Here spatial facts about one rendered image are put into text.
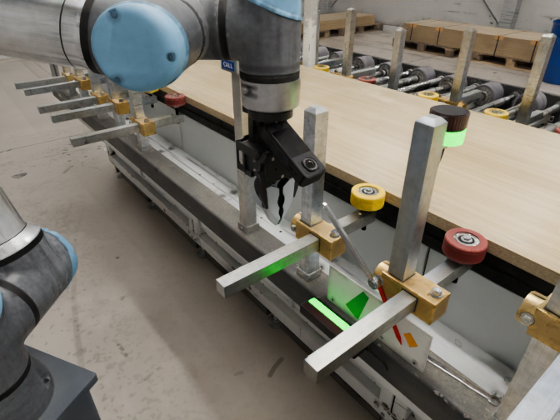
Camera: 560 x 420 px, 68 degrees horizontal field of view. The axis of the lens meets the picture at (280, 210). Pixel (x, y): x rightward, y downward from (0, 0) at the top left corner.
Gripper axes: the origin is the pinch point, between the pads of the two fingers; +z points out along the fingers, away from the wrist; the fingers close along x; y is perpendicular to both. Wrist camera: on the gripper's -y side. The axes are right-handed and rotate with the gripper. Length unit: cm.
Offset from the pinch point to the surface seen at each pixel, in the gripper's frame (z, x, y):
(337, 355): 11.8, 5.8, -20.7
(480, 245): 7.2, -30.8, -23.2
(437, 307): 12.1, -15.0, -24.9
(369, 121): 8, -71, 36
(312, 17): -14, -116, 112
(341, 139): 8, -51, 31
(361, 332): 11.8, -0.3, -20.2
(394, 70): 5, -126, 68
